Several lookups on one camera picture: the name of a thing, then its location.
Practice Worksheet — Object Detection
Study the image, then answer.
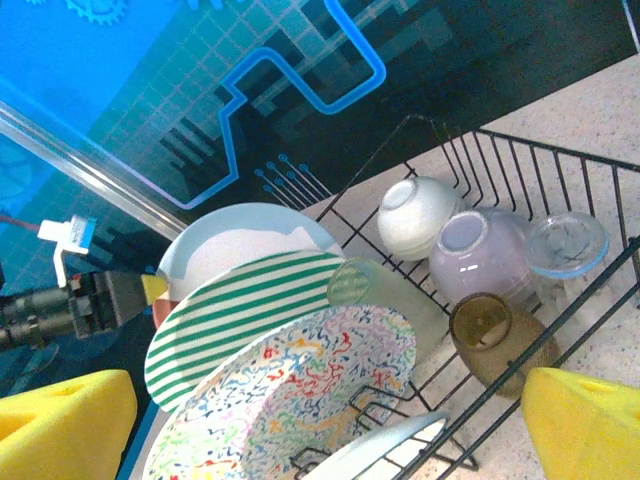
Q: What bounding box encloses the colourful squiggle pattern plate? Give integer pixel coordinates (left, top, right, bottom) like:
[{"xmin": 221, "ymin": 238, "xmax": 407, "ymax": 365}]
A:
[{"xmin": 142, "ymin": 304, "xmax": 419, "ymax": 480}]

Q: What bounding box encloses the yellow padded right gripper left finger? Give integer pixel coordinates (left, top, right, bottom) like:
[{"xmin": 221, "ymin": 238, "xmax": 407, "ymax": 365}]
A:
[{"xmin": 0, "ymin": 368, "xmax": 139, "ymax": 480}]

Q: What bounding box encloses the lavender glass bowl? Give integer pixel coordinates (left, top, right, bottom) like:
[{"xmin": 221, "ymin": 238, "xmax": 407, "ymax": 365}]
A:
[{"xmin": 428, "ymin": 207, "xmax": 541, "ymax": 304}]

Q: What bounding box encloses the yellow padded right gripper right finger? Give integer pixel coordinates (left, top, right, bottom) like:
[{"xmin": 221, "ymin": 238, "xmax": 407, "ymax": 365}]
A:
[{"xmin": 519, "ymin": 366, "xmax": 640, "ymax": 480}]

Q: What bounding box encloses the aluminium frame post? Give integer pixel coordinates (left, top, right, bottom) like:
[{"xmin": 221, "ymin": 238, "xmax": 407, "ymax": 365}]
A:
[{"xmin": 0, "ymin": 99, "xmax": 189, "ymax": 239}]

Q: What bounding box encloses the white plate with blue rings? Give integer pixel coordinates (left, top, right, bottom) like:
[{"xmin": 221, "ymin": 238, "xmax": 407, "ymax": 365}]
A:
[{"xmin": 302, "ymin": 410, "xmax": 451, "ymax": 480}]

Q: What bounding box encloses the thin red wire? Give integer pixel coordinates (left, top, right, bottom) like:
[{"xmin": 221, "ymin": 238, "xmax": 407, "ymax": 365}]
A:
[{"xmin": 0, "ymin": 210, "xmax": 42, "ymax": 234}]

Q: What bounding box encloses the small clear glass bowl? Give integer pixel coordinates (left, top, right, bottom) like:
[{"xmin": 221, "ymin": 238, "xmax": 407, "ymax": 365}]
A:
[{"xmin": 524, "ymin": 212, "xmax": 611, "ymax": 279}]

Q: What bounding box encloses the black wire dish rack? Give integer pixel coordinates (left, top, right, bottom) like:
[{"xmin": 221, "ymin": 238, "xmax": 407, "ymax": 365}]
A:
[{"xmin": 289, "ymin": 113, "xmax": 640, "ymax": 480}]

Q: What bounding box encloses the frosted pale green cup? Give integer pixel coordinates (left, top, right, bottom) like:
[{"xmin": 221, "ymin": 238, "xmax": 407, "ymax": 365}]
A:
[{"xmin": 327, "ymin": 257, "xmax": 449, "ymax": 366}]

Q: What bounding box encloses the light blue rimmed plate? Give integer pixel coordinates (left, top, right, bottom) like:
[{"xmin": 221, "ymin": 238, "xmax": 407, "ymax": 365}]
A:
[{"xmin": 154, "ymin": 202, "xmax": 346, "ymax": 301}]

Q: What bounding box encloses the white ceramic bowl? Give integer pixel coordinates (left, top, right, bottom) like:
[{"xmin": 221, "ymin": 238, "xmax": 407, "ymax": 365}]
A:
[{"xmin": 375, "ymin": 175, "xmax": 466, "ymax": 262}]

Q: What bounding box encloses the amber glass cup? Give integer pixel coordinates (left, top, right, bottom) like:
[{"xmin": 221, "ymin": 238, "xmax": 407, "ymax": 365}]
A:
[{"xmin": 448, "ymin": 292, "xmax": 561, "ymax": 399}]

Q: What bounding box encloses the green striped plate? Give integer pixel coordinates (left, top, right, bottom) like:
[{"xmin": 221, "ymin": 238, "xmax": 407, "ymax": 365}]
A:
[{"xmin": 143, "ymin": 249, "xmax": 351, "ymax": 414}]

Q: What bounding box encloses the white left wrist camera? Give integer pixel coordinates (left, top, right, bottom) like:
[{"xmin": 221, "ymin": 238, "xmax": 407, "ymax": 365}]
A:
[{"xmin": 37, "ymin": 214, "xmax": 94, "ymax": 289}]

